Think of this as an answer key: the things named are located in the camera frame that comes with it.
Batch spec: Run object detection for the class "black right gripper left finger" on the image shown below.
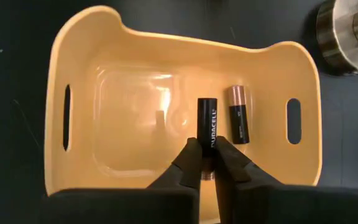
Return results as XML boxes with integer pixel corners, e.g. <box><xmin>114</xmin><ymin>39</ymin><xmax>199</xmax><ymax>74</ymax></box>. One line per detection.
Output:
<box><xmin>40</xmin><ymin>136</ymin><xmax>203</xmax><ymax>224</ymax></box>

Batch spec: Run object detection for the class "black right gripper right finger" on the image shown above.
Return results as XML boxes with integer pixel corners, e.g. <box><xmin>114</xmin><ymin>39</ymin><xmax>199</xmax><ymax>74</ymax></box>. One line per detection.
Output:
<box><xmin>214</xmin><ymin>135</ymin><xmax>358</xmax><ymax>224</ymax></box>

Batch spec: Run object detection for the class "black copper Duracell battery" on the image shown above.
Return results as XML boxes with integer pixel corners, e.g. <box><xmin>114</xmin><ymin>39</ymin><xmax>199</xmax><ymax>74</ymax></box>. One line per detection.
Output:
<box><xmin>227</xmin><ymin>85</ymin><xmax>250</xmax><ymax>145</ymax></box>

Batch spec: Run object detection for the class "black screws cluster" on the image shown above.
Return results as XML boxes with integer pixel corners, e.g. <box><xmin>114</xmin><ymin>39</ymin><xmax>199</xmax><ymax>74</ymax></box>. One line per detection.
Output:
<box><xmin>196</xmin><ymin>97</ymin><xmax>219</xmax><ymax>182</ymax></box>

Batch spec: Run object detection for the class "yellow plastic bin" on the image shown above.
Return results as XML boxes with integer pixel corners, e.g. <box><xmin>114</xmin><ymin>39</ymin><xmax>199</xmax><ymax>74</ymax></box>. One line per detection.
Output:
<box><xmin>44</xmin><ymin>5</ymin><xmax>323</xmax><ymax>224</ymax></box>

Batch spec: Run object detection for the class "round camera mount base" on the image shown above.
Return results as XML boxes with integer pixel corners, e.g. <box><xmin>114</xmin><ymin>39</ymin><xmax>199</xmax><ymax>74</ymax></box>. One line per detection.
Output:
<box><xmin>315</xmin><ymin>0</ymin><xmax>358</xmax><ymax>75</ymax></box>

